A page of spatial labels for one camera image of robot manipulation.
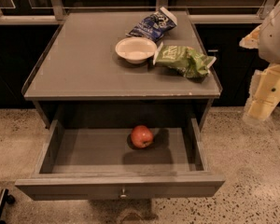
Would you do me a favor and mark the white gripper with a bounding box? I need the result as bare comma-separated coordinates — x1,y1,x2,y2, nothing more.
239,1,280,121

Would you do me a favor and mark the red apple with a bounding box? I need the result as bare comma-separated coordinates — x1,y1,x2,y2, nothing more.
131,125,154,148

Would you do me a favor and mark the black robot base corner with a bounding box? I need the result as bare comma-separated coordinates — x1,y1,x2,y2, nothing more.
0,189,16,224

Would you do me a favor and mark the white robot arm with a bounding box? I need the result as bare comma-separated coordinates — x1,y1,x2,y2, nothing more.
239,1,280,121

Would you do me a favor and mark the grey cabinet counter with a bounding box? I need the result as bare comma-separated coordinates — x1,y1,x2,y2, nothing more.
22,11,221,125

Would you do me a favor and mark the open grey top drawer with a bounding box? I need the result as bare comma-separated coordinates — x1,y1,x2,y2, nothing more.
15,119,225,201

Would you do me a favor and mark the small metal drawer knob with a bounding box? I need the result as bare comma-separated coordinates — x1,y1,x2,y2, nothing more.
119,188,127,199

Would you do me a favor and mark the green chip bag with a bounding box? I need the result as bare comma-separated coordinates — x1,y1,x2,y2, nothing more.
153,43,217,78

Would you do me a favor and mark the blue chip bag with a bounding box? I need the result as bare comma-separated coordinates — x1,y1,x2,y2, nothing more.
126,7,177,42

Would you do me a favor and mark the white round bowl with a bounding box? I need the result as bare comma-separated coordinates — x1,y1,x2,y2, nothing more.
115,37,157,64

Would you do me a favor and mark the metal railing frame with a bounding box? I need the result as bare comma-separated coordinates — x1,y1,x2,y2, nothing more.
0,0,280,24

